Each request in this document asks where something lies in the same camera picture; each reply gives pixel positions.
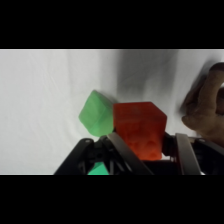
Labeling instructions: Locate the dark green cube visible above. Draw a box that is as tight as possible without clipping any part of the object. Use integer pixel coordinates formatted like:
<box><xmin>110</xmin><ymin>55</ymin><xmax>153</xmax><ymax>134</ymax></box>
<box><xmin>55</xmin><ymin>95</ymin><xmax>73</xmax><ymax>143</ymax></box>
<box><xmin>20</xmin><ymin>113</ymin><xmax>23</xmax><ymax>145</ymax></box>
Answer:
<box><xmin>87</xmin><ymin>162</ymin><xmax>110</xmax><ymax>175</ymax></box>

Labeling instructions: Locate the brown plush toy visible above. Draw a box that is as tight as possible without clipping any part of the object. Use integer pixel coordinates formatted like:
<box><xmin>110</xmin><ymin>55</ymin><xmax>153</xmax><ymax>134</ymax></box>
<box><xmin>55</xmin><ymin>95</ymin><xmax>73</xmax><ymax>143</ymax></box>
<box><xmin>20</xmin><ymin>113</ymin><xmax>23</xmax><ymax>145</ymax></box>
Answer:
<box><xmin>180</xmin><ymin>61</ymin><xmax>224</xmax><ymax>148</ymax></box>

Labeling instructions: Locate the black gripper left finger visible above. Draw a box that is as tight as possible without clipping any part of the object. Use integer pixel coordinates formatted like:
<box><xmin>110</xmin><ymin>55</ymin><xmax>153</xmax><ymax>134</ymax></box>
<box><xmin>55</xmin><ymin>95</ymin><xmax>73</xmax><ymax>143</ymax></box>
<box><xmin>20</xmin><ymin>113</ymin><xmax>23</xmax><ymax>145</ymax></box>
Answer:
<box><xmin>105</xmin><ymin>131</ymin><xmax>155</xmax><ymax>175</ymax></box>

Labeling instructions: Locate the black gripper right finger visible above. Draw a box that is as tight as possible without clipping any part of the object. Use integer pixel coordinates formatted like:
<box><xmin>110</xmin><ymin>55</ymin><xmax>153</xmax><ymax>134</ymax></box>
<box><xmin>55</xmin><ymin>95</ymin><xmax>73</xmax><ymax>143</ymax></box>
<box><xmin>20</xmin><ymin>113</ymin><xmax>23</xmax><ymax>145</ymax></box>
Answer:
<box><xmin>175</xmin><ymin>132</ymin><xmax>203</xmax><ymax>175</ymax></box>

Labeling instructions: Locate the red cube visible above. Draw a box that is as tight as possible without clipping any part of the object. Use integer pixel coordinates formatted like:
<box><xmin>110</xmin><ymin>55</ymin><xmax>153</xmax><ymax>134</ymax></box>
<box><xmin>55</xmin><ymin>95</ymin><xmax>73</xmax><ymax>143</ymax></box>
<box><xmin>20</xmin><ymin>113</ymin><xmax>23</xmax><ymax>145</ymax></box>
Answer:
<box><xmin>112</xmin><ymin>101</ymin><xmax>168</xmax><ymax>162</ymax></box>

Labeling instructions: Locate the light green cube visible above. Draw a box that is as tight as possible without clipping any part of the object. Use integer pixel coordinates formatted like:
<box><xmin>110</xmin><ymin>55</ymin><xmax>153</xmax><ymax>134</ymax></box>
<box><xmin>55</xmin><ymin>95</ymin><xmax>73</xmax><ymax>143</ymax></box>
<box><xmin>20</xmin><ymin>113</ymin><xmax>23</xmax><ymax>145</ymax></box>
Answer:
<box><xmin>78</xmin><ymin>89</ymin><xmax>116</xmax><ymax>138</ymax></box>

